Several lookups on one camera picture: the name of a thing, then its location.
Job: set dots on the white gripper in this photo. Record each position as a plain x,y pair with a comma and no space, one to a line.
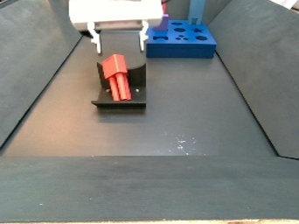
115,15

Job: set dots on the red three prong object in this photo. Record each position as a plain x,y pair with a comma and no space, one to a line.
115,73

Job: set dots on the black curved fixture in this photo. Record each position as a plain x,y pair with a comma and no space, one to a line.
137,83

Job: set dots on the purple peg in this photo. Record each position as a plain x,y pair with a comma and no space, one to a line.
163,26

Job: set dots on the red square peg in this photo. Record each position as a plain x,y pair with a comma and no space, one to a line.
165,8

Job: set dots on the blue shape sorter block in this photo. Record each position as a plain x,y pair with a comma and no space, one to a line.
182,41

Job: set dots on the light blue peg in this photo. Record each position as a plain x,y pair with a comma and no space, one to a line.
197,9

